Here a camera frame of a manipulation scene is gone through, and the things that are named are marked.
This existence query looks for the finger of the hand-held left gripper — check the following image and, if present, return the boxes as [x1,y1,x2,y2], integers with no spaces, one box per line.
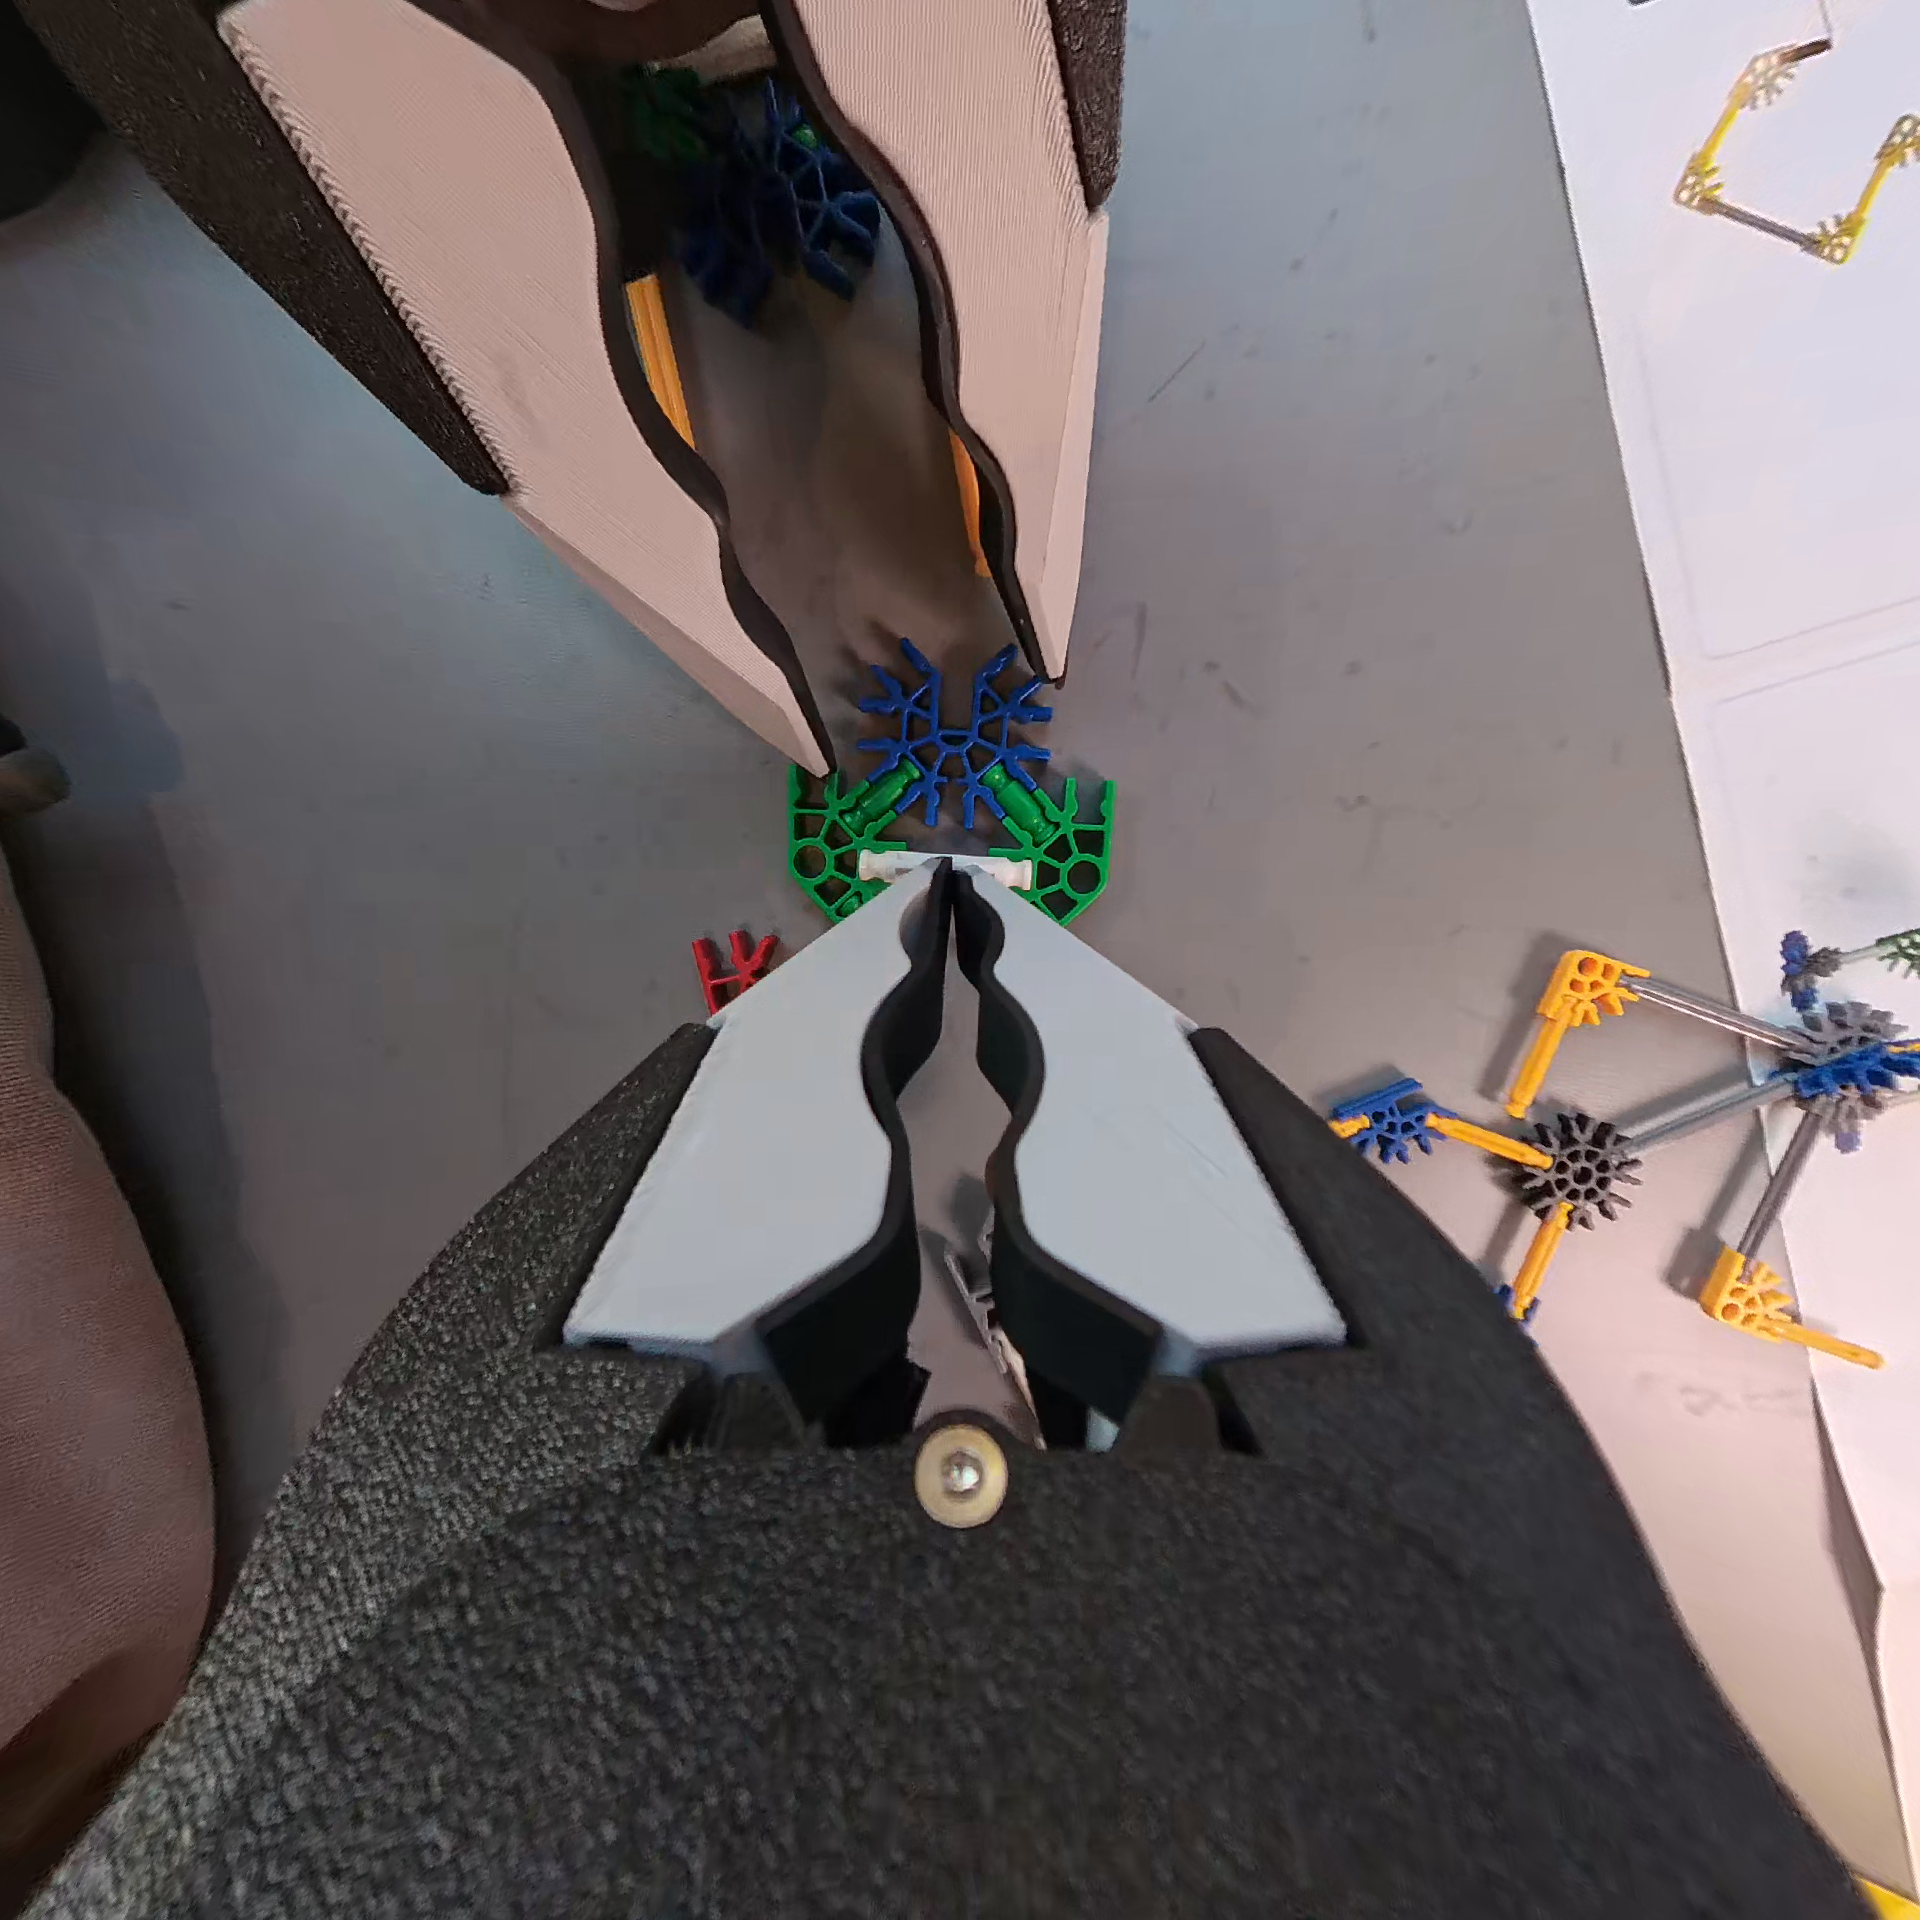
[217,0,839,780]
[761,0,1115,688]

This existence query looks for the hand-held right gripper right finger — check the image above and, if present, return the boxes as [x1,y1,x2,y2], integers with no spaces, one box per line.
[951,861,1346,1353]

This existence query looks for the short white rod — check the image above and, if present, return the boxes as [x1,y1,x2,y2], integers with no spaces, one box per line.
[855,849,1041,889]

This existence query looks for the red corner connector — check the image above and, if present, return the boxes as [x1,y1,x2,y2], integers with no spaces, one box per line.
[691,931,782,1016]

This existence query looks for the multicolour rod connector toy figure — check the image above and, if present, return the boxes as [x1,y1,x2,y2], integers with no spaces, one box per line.
[941,929,1920,1445]

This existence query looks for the white instruction sheet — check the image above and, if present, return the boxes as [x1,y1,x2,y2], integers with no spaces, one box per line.
[1527,0,1920,1877]

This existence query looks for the person's beige fleece clothing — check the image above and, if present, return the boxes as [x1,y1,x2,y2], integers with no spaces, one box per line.
[0,839,219,1877]

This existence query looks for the connector assembly with yellow rods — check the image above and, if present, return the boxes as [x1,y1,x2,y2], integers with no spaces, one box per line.
[622,64,994,578]

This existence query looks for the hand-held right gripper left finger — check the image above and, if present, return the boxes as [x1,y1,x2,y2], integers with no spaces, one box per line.
[562,857,963,1353]

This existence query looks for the blue snowflake connector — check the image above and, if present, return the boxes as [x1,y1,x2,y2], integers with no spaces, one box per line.
[855,641,1057,828]

